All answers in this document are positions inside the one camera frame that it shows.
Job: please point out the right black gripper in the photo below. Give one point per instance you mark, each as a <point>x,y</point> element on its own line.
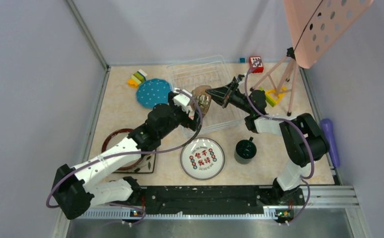
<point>224,94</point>

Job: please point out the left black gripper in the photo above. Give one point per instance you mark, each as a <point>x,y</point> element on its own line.
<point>188,122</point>

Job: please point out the brown flower glazed bowl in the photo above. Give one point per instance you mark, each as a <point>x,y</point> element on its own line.
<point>202,98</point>

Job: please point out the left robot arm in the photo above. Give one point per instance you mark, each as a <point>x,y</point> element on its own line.
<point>77,188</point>

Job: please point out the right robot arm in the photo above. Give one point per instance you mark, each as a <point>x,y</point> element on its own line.
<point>304,141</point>

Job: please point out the white plate with characters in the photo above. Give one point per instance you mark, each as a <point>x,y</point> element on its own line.
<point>202,159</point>

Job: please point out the red white toy block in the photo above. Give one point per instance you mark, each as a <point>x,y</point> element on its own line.
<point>256,64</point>

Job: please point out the green toy block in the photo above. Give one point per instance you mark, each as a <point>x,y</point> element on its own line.
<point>269,96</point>

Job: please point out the teal polka dot plate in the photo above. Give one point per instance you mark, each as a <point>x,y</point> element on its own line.
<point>152,92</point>

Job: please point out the dark green mug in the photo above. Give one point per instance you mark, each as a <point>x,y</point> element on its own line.
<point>245,151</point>

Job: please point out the square leaf patterned plate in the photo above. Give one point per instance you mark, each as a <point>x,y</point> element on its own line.
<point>145,166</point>

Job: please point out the colourful block stack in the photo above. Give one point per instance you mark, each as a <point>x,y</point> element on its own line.
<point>138,78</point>

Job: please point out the red rimmed round plate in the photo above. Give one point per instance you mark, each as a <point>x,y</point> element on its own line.
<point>114,138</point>

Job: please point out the pink perforated music stand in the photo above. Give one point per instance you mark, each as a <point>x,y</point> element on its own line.
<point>314,26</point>

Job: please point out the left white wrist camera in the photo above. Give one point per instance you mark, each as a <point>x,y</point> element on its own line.
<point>183,100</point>

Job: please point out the white wire dish rack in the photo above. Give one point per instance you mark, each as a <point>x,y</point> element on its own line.
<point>214,72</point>

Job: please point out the yellow toy frame block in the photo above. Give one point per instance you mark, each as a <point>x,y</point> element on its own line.
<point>278,97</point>

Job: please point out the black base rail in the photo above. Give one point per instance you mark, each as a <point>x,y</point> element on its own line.
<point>211,200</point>

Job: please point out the purple handle tool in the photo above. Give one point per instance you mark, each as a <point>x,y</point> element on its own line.
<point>327,127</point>

